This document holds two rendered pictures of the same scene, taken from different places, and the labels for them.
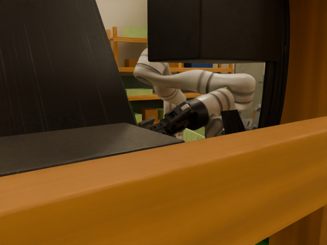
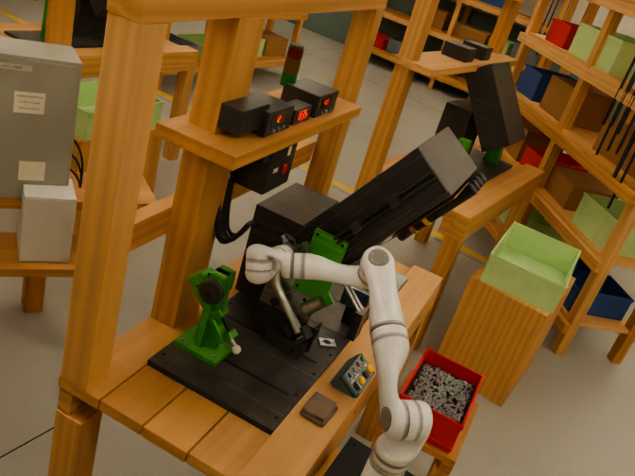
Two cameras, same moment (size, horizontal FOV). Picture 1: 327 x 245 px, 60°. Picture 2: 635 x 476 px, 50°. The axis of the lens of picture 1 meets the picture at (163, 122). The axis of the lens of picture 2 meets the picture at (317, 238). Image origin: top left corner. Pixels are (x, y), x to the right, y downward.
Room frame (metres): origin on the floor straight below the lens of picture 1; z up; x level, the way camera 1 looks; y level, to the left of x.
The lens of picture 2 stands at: (2.14, -1.05, 2.17)
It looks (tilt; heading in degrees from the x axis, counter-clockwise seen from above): 26 degrees down; 143
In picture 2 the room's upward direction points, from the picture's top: 17 degrees clockwise
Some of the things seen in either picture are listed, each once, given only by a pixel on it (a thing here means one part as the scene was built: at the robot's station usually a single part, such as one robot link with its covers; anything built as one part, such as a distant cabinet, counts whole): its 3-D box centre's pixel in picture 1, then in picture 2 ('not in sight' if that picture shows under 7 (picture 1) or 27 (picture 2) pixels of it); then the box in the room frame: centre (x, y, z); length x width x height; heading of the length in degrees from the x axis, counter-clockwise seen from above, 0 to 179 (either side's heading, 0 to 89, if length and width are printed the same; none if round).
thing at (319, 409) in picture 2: not in sight; (319, 408); (1.01, -0.03, 0.91); 0.10 x 0.08 x 0.03; 124
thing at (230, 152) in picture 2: not in sight; (274, 118); (0.35, -0.02, 1.52); 0.90 x 0.25 x 0.04; 126
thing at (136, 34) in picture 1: (174, 81); not in sight; (6.60, -0.26, 1.12); 3.01 x 0.54 x 2.23; 117
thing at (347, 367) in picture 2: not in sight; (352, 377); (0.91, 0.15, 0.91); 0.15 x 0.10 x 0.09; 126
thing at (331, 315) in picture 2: not in sight; (295, 315); (0.56, 0.13, 0.89); 1.10 x 0.42 x 0.02; 126
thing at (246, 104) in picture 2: not in sight; (244, 115); (0.55, -0.23, 1.59); 0.15 x 0.07 x 0.07; 126
